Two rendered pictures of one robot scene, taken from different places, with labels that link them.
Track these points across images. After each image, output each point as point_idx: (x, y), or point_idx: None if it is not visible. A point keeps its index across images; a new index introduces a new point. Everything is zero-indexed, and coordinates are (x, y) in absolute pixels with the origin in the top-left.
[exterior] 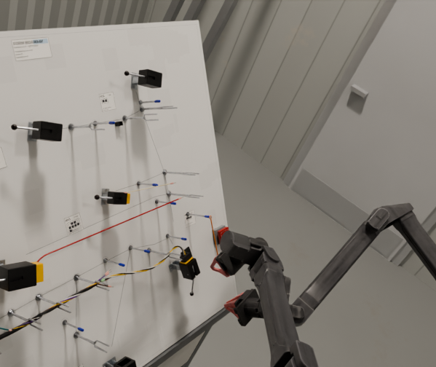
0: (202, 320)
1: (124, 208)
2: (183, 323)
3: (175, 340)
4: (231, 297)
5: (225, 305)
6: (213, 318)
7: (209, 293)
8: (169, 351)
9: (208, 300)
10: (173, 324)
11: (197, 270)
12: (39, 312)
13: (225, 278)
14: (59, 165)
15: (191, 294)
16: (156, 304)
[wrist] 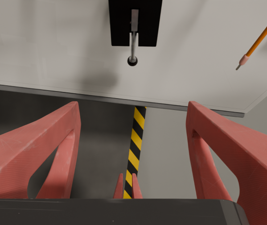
0: (151, 99)
1: None
2: (104, 81)
3: (74, 90)
4: (234, 106)
5: (117, 181)
6: (174, 109)
7: (197, 78)
8: (54, 95)
9: (185, 85)
10: (79, 71)
11: (147, 35)
12: None
13: (252, 80)
14: None
15: (127, 61)
16: (37, 14)
